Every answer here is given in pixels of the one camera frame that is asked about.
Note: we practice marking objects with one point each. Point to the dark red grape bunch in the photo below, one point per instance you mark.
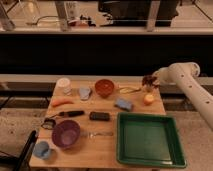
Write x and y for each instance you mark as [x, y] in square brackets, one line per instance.
[149, 80]

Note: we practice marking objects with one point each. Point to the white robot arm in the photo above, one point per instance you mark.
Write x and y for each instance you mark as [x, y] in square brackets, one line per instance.
[183, 75]

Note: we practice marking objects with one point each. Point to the small metal cup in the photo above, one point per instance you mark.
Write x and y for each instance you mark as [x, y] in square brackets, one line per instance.
[149, 88]

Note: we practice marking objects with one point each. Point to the light blue cup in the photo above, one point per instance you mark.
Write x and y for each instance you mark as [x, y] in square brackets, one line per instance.
[42, 150]

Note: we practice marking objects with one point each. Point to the red bowl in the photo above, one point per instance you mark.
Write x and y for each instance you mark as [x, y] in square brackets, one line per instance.
[104, 87]

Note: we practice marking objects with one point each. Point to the light blue cloth piece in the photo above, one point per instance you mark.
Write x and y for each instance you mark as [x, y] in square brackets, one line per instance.
[84, 93]

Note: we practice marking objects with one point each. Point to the blue sponge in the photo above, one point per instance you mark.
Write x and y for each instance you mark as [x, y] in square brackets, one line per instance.
[123, 104]

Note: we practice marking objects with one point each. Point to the black rectangular block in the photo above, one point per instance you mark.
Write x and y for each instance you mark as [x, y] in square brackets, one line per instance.
[100, 116]

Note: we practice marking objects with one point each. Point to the wooden table board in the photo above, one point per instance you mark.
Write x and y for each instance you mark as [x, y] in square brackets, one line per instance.
[99, 151]

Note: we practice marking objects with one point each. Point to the yellow apple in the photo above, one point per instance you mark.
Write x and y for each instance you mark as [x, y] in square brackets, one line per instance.
[148, 99]

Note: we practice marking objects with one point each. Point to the white lidded jar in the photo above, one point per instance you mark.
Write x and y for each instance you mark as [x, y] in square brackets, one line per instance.
[64, 84]

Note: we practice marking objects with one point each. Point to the orange carrot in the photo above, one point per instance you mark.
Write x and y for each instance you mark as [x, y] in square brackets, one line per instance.
[59, 102]

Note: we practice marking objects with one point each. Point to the purple plastic bowl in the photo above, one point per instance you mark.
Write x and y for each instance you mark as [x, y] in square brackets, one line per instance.
[65, 134]

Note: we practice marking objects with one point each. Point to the green plastic tray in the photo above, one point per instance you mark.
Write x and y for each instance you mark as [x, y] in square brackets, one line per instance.
[148, 140]

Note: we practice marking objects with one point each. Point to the black binder clip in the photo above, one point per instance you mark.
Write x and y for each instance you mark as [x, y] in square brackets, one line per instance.
[48, 124]

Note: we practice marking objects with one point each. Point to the black handled knife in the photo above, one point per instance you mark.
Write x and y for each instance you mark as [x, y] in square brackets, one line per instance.
[68, 114]

